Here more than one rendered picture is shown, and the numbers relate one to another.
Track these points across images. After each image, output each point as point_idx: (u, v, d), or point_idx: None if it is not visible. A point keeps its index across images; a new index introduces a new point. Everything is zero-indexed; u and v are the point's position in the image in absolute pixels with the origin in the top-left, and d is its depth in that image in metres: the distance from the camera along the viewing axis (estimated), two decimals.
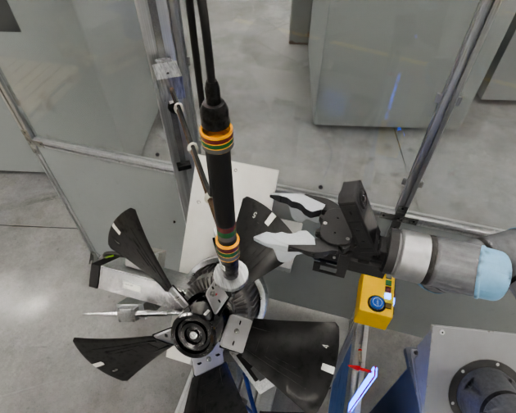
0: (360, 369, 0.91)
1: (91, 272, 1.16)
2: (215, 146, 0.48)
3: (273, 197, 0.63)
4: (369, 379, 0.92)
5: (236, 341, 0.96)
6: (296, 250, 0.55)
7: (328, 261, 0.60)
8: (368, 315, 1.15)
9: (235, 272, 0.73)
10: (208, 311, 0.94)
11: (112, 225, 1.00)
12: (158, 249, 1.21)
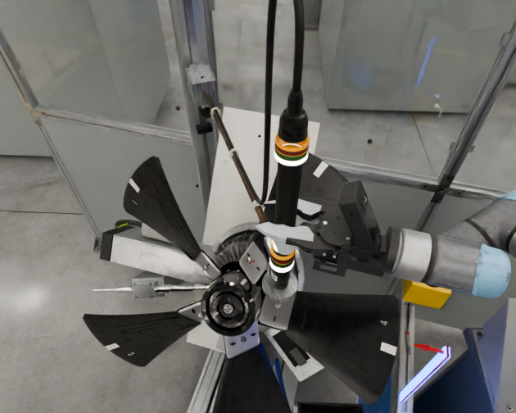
0: (430, 348, 0.76)
1: (102, 242, 1.01)
2: (291, 156, 0.47)
3: (267, 206, 0.62)
4: (440, 362, 0.77)
5: (277, 316, 0.80)
6: (294, 243, 0.56)
7: (328, 260, 0.60)
8: (422, 291, 0.99)
9: (286, 282, 0.72)
10: (245, 280, 0.79)
11: (129, 181, 0.85)
12: None
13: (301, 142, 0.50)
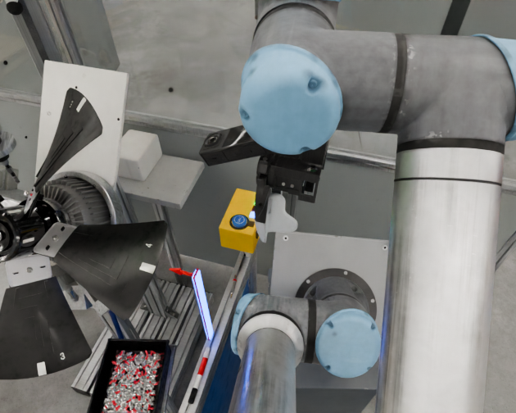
0: (182, 271, 0.81)
1: None
2: None
3: None
4: (194, 285, 0.82)
5: (52, 246, 0.86)
6: (257, 215, 0.52)
7: (304, 183, 0.49)
8: (229, 234, 1.05)
9: None
10: (17, 211, 0.84)
11: None
12: None
13: None
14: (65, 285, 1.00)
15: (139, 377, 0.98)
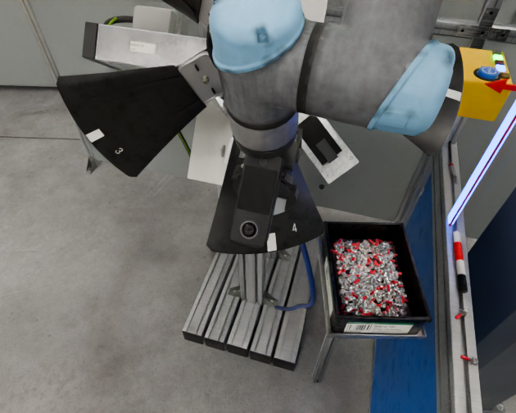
0: (507, 84, 0.58)
1: (85, 35, 0.83)
2: None
3: None
4: None
5: None
6: (290, 206, 0.55)
7: None
8: (475, 90, 0.81)
9: None
10: None
11: None
12: None
13: None
14: None
15: (377, 265, 0.75)
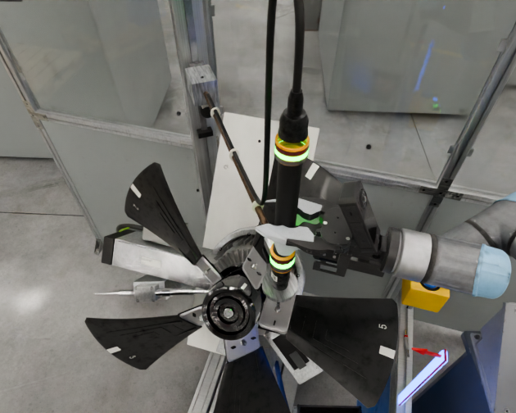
0: (427, 352, 0.77)
1: (104, 247, 1.02)
2: (291, 157, 0.47)
3: (268, 205, 0.62)
4: (437, 365, 0.78)
5: (235, 347, 0.85)
6: (294, 245, 0.56)
7: (328, 260, 0.60)
8: (420, 295, 1.00)
9: (286, 283, 0.71)
10: (259, 315, 0.80)
11: (314, 164, 0.76)
12: None
13: (301, 142, 0.50)
14: None
15: None
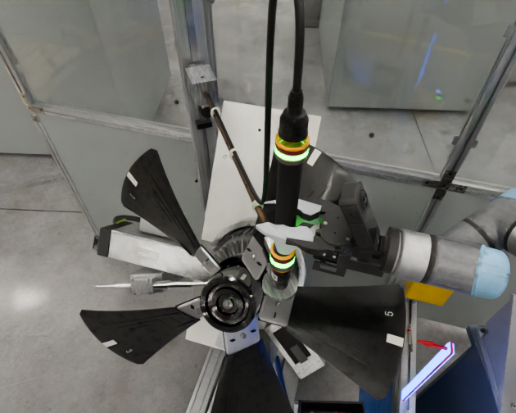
0: (433, 345, 0.75)
1: (100, 238, 0.99)
2: (291, 156, 0.47)
3: (267, 206, 0.62)
4: (443, 358, 0.76)
5: (235, 340, 0.82)
6: (294, 244, 0.56)
7: (328, 260, 0.60)
8: (424, 288, 0.98)
9: (286, 282, 0.72)
10: (259, 307, 0.78)
11: (315, 150, 0.74)
12: None
13: (301, 142, 0.50)
14: None
15: None
